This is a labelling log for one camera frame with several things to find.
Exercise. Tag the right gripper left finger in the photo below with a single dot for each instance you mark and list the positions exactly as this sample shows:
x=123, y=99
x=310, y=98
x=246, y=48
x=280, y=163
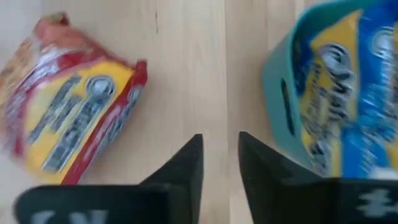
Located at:
x=174, y=199

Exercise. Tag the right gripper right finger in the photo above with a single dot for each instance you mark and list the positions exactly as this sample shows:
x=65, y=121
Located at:
x=280, y=199

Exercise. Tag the blue noodle packet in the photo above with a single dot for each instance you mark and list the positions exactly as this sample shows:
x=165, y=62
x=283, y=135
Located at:
x=367, y=124

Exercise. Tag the red beef noodle packet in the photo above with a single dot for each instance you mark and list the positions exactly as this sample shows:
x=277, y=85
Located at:
x=68, y=109

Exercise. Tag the teal plastic basket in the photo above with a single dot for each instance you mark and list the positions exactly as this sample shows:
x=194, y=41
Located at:
x=280, y=93

